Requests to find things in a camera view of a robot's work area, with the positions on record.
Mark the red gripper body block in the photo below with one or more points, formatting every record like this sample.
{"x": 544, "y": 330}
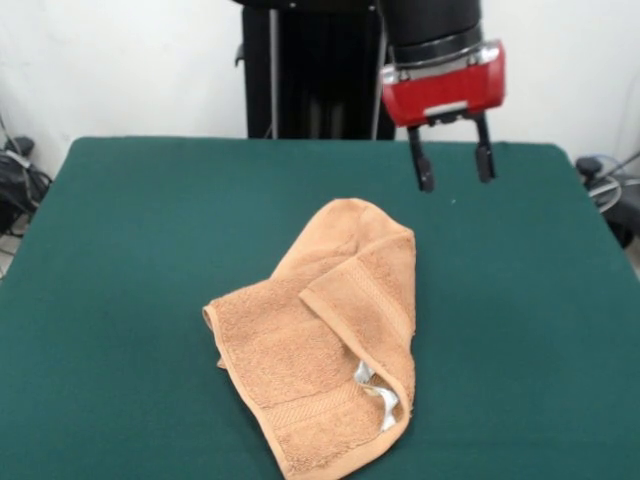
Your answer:
{"x": 445, "y": 90}

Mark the dark green table cloth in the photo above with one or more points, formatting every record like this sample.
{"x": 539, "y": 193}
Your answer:
{"x": 125, "y": 300}

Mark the tan terry towel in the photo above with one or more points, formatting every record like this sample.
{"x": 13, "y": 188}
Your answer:
{"x": 300, "y": 350}

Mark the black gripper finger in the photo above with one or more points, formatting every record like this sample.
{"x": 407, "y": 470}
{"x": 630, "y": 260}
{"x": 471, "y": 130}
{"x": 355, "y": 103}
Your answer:
{"x": 422, "y": 170}
{"x": 485, "y": 155}

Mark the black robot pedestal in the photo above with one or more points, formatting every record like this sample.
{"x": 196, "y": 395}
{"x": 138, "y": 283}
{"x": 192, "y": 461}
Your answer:
{"x": 320, "y": 75}

